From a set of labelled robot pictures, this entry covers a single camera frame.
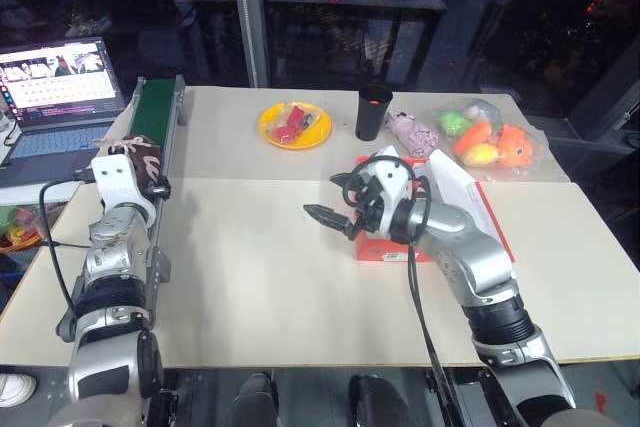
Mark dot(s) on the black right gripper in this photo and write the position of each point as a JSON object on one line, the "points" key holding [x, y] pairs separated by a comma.
{"points": [[369, 207]]}

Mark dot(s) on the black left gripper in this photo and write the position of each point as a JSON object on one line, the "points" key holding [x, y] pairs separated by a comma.
{"points": [[159, 188]]}

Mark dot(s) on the brown white patterned shoe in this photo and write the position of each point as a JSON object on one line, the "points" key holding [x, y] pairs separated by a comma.
{"points": [[142, 159]]}

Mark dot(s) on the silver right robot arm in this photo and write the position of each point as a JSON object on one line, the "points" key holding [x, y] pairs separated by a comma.
{"points": [[480, 267]]}

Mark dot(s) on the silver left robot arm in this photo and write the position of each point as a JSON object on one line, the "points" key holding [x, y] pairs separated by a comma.
{"points": [[112, 257]]}

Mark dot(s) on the orange shoebox with white lid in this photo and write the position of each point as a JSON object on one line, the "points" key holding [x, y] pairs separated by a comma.
{"points": [[480, 207]]}

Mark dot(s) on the yellow plate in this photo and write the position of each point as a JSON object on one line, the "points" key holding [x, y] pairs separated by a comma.
{"points": [[312, 139]]}

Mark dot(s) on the green conveyor belt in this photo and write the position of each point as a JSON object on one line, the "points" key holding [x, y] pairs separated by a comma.
{"points": [[152, 107]]}

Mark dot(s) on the red items in clear wrap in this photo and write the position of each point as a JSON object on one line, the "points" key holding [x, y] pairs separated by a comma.
{"points": [[292, 123]]}

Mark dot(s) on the black cup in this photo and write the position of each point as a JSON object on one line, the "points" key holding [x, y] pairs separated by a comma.
{"points": [[371, 114]]}

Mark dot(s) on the pink fabric bundle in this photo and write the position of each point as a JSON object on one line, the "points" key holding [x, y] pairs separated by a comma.
{"points": [[417, 139]]}

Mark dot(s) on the open laptop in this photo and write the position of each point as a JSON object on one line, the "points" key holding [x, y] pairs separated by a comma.
{"points": [[55, 97]]}

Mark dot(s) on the green toy fruit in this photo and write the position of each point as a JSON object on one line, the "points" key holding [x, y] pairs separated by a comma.
{"points": [[454, 122]]}

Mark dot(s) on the basket of colourful toys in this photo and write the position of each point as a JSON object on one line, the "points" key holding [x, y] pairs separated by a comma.
{"points": [[20, 227]]}

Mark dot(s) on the yellow toy lemon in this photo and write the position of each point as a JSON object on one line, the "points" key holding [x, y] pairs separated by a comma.
{"points": [[480, 154]]}

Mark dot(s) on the orange toy carrot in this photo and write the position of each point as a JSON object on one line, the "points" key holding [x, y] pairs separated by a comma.
{"points": [[474, 137]]}

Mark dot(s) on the orange toy fish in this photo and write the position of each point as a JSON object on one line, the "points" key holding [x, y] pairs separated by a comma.
{"points": [[517, 147]]}

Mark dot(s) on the dark background table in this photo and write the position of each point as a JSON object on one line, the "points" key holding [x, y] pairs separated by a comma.
{"points": [[360, 2]]}

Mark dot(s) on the clear plastic bag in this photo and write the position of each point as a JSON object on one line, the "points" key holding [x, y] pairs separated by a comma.
{"points": [[535, 167]]}

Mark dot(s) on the dark rounded shape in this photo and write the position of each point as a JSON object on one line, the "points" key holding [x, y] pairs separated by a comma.
{"points": [[380, 402], [256, 399]]}

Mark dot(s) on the white round object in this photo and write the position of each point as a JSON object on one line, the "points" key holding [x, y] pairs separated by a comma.
{"points": [[15, 387]]}

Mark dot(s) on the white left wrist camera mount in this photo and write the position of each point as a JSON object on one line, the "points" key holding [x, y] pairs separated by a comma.
{"points": [[116, 178]]}

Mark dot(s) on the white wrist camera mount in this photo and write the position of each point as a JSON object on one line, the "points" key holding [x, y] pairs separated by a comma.
{"points": [[392, 174], [116, 178]]}

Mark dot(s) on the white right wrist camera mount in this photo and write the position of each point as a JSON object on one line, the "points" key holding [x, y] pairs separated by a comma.
{"points": [[392, 174]]}

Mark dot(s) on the grey metal post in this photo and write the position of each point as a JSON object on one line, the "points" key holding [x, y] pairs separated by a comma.
{"points": [[250, 17]]}

